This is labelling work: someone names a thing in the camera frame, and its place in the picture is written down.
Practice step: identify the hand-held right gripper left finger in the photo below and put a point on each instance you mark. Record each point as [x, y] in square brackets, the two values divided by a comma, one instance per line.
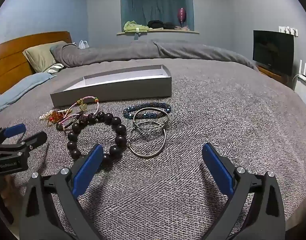
[86, 172]

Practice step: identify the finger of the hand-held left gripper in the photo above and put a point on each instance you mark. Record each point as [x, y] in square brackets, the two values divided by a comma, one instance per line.
[35, 140]
[15, 130]

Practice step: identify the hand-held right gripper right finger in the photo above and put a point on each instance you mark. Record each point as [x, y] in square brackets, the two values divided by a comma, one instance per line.
[216, 167]

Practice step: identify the large silver bangle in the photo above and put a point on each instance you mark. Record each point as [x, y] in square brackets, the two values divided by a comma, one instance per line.
[146, 156]

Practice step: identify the grey cardboard box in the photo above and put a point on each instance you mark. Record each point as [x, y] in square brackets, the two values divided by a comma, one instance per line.
[118, 90]

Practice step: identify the thin silver bangle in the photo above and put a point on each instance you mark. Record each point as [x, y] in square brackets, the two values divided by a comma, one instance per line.
[150, 109]

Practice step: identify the blue blanket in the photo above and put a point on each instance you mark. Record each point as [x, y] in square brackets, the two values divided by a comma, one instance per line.
[18, 87]

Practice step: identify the grey knit bedspread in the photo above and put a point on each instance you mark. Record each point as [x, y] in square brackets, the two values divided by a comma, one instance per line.
[218, 117]

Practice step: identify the wooden headboard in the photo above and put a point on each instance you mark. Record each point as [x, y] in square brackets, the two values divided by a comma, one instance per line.
[8, 67]

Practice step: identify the striped pillow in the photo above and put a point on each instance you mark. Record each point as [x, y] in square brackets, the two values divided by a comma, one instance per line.
[55, 68]

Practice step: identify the olive pillow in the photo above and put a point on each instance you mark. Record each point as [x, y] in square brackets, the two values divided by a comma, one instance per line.
[40, 55]

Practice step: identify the white plastic bag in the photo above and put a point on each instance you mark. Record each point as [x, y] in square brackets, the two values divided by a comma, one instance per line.
[83, 45]

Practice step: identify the wooden television stand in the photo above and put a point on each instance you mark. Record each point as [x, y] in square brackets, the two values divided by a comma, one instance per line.
[267, 71]

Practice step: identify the white router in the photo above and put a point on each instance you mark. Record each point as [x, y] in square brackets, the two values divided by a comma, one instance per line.
[305, 77]

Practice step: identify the black television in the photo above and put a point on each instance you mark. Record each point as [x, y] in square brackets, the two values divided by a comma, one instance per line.
[272, 50]

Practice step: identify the grey duvet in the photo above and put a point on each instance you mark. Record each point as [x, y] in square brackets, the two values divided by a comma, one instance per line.
[143, 50]

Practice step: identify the wooden windowsill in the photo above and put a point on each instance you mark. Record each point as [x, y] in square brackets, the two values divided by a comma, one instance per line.
[168, 31]

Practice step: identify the green cloth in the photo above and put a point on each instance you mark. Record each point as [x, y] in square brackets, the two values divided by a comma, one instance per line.
[133, 26]

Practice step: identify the black clothes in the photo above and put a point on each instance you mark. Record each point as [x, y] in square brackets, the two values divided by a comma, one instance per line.
[155, 24]

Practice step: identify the pink wine glass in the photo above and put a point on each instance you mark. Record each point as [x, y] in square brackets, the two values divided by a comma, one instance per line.
[181, 13]

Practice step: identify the teal curtain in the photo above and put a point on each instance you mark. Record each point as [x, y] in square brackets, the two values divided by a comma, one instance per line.
[155, 5]

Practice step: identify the white wall switch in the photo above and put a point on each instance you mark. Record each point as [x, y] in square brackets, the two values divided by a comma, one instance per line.
[287, 31]

